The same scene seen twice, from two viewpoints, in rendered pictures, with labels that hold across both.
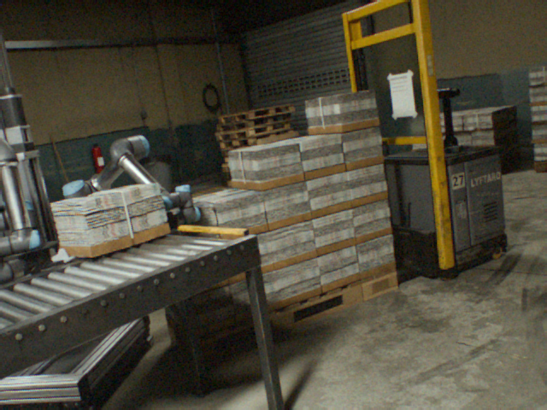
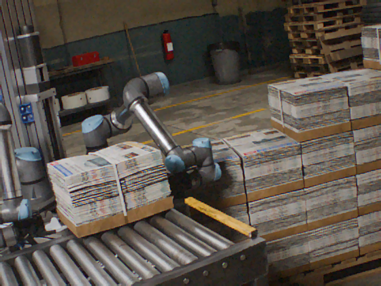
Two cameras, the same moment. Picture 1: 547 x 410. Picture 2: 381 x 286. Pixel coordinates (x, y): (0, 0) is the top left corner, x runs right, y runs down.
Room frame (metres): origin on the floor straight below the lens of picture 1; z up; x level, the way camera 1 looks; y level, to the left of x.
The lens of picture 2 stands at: (0.62, -0.21, 1.51)
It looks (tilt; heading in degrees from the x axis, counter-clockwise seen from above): 15 degrees down; 18
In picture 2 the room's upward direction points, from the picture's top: 9 degrees counter-clockwise
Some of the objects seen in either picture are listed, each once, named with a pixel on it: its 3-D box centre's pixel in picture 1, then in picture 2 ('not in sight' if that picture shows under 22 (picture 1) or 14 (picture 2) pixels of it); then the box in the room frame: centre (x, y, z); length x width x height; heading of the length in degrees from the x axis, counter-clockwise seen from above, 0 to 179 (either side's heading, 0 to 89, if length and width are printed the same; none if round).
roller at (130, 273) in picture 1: (113, 272); (92, 268); (1.87, 0.60, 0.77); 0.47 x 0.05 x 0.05; 45
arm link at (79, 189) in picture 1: (76, 194); (94, 130); (2.87, 1.03, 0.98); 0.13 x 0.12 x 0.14; 148
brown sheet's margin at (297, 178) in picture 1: (266, 180); (309, 123); (3.14, -0.01, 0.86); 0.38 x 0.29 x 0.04; 28
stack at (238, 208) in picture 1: (259, 257); (293, 210); (3.08, 0.11, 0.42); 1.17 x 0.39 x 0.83; 117
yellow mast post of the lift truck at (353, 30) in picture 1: (366, 135); not in sight; (3.89, -0.78, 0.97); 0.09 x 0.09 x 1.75; 27
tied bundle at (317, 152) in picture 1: (306, 156); (357, 97); (3.27, -0.27, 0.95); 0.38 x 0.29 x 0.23; 27
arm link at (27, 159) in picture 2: (19, 213); (26, 163); (2.38, 1.13, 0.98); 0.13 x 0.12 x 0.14; 115
